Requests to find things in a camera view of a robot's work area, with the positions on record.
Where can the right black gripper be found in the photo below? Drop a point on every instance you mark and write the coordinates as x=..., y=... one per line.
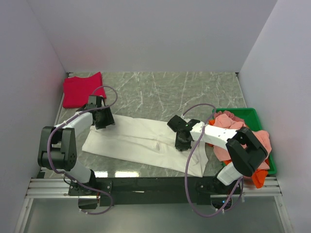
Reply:
x=179, y=146

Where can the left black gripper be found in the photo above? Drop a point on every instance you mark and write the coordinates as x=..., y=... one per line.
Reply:
x=109, y=120

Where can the white t shirt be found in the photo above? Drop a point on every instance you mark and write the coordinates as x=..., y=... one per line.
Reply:
x=144, y=141

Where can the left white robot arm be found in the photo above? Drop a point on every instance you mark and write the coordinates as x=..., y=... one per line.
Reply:
x=59, y=144

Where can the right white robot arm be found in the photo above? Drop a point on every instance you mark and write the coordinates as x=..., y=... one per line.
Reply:
x=245, y=150

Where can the folded red t shirt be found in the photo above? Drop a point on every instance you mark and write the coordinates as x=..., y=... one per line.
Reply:
x=78, y=89

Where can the green plastic bin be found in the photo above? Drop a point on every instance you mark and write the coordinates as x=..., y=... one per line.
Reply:
x=251, y=118

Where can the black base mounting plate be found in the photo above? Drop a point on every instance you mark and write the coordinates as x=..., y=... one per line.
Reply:
x=139, y=190

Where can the orange t shirt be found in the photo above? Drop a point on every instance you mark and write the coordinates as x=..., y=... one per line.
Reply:
x=258, y=178

